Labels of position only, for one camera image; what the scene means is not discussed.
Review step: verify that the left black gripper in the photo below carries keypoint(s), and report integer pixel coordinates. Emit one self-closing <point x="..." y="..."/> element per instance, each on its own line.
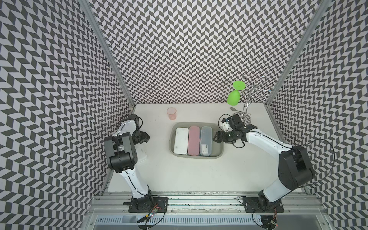
<point x="144" y="137"/>

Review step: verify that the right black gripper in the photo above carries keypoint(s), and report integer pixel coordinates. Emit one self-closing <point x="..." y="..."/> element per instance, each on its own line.
<point x="222" y="139"/>

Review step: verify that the grey plastic storage box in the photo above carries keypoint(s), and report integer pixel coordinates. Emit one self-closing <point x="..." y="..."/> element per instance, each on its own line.
<point x="217" y="148"/>

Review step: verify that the translucent white pencil case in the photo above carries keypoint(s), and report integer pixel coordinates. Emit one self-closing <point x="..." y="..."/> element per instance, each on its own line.
<point x="206" y="141"/>

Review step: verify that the pink pencil case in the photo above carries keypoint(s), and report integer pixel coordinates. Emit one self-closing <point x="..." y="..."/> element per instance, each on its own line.
<point x="194" y="141"/>

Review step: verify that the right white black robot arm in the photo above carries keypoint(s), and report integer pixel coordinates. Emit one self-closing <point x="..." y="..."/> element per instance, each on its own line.
<point x="294" y="165"/>

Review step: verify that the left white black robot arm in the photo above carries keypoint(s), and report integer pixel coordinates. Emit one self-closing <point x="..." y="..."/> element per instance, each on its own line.
<point x="122" y="157"/>

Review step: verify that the metal spoon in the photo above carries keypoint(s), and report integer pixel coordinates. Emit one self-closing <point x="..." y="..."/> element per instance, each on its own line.
<point x="236" y="111"/>

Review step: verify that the green plastic wine glass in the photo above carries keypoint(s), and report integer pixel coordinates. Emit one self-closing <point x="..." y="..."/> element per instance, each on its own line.
<point x="234" y="96"/>

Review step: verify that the pink transparent cup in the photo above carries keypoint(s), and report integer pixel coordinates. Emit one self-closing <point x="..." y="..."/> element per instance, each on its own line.
<point x="171" y="112"/>

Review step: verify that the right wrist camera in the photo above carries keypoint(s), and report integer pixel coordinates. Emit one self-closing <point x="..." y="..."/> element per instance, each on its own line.
<point x="224" y="124"/>

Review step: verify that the chrome wire cup rack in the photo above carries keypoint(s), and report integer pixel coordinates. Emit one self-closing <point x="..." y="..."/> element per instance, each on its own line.
<point x="252" y="89"/>

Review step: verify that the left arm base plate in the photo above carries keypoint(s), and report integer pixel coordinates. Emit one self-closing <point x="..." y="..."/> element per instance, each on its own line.
<point x="147" y="204"/>

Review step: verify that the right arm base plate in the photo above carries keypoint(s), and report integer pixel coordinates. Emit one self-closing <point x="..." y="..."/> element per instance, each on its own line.
<point x="262" y="205"/>

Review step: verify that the aluminium front rail frame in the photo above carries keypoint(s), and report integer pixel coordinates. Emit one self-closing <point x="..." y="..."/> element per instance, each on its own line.
<point x="206" y="210"/>

